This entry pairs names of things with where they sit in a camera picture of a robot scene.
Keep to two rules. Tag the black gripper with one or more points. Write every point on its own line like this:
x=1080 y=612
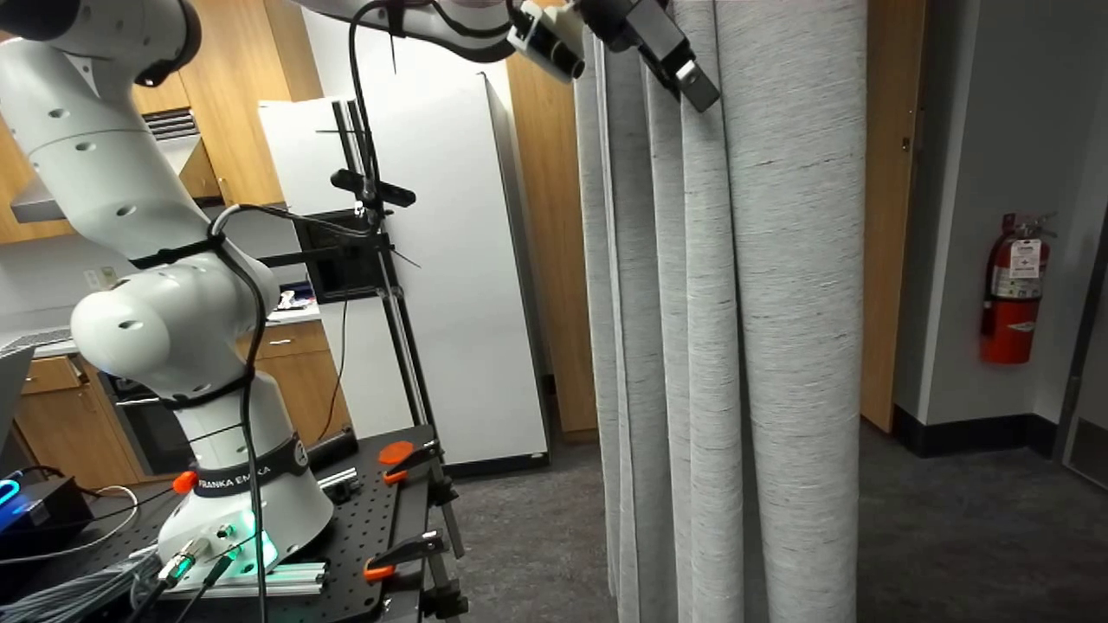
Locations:
x=646 y=35

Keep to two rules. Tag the grey-white fabric curtain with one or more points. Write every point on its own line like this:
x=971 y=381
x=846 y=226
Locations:
x=750 y=323

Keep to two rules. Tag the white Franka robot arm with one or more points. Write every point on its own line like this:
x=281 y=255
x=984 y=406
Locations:
x=139 y=255

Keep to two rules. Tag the wooden panel beside refrigerator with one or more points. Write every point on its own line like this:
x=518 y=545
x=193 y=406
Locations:
x=553 y=255

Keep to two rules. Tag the tall wooden door panel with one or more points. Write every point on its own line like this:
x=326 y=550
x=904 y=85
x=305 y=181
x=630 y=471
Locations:
x=893 y=208

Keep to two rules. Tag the white refrigerator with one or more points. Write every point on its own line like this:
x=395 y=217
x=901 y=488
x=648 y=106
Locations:
x=453 y=265

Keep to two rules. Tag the red fire extinguisher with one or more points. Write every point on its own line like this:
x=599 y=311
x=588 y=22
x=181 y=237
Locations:
x=1013 y=294

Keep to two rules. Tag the black box appliance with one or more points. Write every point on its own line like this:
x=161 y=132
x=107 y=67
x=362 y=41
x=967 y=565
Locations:
x=333 y=260

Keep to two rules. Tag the wooden base cabinets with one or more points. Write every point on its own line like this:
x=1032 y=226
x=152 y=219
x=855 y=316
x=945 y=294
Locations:
x=296 y=381

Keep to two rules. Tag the black perforated mounting table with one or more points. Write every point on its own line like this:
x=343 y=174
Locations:
x=368 y=531

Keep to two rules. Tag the black electronics box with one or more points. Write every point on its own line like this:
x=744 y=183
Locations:
x=47 y=514

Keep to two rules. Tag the black camera tripod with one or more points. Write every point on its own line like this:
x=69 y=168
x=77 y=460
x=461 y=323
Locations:
x=374 y=230

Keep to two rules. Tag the wooden wall cabinets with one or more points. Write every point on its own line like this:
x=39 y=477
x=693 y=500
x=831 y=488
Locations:
x=231 y=106

